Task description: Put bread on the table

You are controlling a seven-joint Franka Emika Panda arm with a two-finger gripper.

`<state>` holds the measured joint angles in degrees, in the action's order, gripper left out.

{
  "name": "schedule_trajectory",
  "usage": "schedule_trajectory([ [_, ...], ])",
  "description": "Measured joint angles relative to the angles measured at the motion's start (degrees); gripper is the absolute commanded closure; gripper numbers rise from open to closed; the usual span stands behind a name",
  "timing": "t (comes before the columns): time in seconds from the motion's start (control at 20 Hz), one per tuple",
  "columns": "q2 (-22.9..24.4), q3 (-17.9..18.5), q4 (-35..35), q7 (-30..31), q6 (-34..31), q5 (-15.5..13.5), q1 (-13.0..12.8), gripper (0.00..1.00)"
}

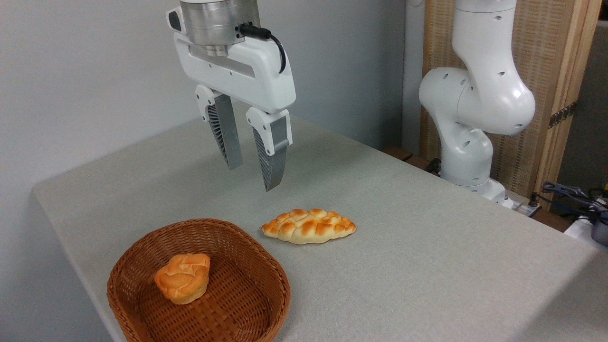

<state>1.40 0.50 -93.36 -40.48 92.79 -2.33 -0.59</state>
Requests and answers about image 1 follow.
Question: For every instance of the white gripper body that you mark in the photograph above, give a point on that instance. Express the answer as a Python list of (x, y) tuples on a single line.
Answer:
[(247, 80)]

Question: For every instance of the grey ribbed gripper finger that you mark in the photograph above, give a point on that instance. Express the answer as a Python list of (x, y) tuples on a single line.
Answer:
[(274, 161), (227, 137)]

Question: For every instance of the rose-shaped orange bread roll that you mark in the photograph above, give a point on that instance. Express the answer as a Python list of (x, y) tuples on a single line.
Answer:
[(183, 280)]

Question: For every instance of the braided golden bread loaf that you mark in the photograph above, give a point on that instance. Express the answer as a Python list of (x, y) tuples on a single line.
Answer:
[(308, 227)]

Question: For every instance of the brown wooden bench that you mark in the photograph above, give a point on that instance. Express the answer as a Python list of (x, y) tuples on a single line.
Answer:
[(403, 156)]

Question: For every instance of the brown woven wicker basket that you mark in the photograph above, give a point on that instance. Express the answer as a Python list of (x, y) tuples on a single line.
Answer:
[(199, 294)]

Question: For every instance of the black metal screen hinge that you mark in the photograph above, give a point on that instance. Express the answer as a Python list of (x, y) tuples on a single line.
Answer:
[(563, 115)]

